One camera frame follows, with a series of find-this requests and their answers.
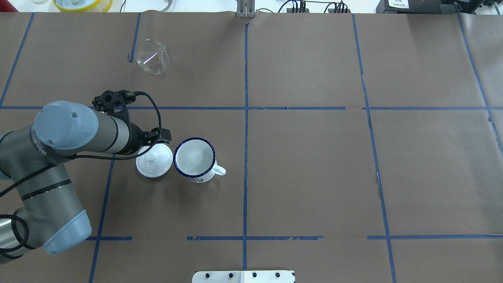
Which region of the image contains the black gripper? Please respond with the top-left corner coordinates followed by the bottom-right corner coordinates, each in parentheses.
top-left (128, 123), bottom-right (171, 154)

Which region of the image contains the white enamel mug lid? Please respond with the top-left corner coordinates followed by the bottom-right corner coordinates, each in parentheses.
top-left (136, 143), bottom-right (174, 178)

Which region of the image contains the clear plastic funnel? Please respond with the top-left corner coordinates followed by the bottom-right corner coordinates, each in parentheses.
top-left (134, 38), bottom-right (170, 75)

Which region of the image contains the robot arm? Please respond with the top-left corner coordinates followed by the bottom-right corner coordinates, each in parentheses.
top-left (1, 95), bottom-right (171, 265)

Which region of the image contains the white enamel mug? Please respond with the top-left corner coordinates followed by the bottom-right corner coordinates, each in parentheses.
top-left (174, 137), bottom-right (226, 184)

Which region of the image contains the yellow bowl with plate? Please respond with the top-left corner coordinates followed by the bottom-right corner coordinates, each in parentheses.
top-left (52, 0), bottom-right (113, 13)

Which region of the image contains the black computer box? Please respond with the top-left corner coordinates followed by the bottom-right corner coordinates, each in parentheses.
top-left (376, 0), bottom-right (470, 15)

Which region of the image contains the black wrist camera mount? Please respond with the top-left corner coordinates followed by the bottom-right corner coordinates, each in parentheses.
top-left (92, 90), bottom-right (136, 123)

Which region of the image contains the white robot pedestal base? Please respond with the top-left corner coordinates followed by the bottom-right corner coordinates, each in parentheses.
top-left (192, 270), bottom-right (296, 283)

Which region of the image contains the aluminium frame post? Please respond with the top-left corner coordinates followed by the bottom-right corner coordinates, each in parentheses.
top-left (236, 0), bottom-right (256, 18)

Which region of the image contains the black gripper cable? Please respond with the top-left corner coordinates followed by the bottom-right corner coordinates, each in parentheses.
top-left (0, 91), bottom-right (162, 252)

